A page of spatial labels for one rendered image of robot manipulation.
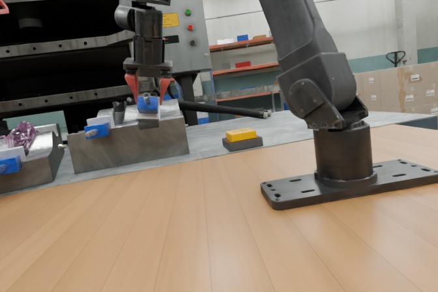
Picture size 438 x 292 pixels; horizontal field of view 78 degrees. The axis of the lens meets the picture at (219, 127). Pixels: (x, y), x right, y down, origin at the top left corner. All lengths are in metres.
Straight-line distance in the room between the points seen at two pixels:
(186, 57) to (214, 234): 1.31
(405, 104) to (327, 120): 3.91
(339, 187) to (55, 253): 0.31
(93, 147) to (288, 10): 0.50
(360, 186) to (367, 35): 8.01
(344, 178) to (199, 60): 1.28
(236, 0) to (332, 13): 2.48
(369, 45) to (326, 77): 7.99
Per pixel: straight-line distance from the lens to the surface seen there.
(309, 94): 0.31
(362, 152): 0.34
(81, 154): 0.68
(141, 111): 0.63
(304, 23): 0.34
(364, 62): 8.20
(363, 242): 0.26
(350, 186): 0.34
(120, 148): 0.66
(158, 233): 0.31
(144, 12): 0.60
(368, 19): 8.39
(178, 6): 1.59
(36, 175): 0.67
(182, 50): 1.54
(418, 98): 4.32
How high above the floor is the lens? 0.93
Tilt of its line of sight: 7 degrees down
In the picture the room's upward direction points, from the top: 8 degrees counter-clockwise
